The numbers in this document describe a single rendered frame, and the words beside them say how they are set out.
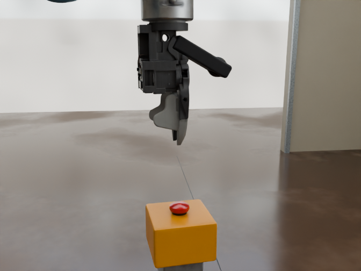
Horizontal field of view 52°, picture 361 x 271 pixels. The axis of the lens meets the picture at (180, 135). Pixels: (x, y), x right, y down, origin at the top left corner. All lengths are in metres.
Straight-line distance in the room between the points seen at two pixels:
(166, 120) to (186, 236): 0.22
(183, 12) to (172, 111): 0.16
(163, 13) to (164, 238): 0.39
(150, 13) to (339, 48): 4.75
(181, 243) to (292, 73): 4.39
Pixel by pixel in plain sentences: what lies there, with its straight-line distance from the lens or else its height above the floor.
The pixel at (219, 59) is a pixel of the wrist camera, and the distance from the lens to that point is 0.67.
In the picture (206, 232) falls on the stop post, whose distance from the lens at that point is 0.71.
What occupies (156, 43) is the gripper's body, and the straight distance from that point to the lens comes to 0.65.
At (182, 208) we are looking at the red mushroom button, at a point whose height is 1.10.
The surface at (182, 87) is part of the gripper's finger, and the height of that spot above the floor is 1.33.
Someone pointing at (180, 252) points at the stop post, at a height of 1.03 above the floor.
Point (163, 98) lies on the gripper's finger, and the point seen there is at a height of 1.30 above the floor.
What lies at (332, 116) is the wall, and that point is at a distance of 5.38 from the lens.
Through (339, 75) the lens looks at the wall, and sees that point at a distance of 5.34.
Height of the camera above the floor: 1.40
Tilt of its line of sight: 14 degrees down
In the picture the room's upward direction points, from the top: straight up
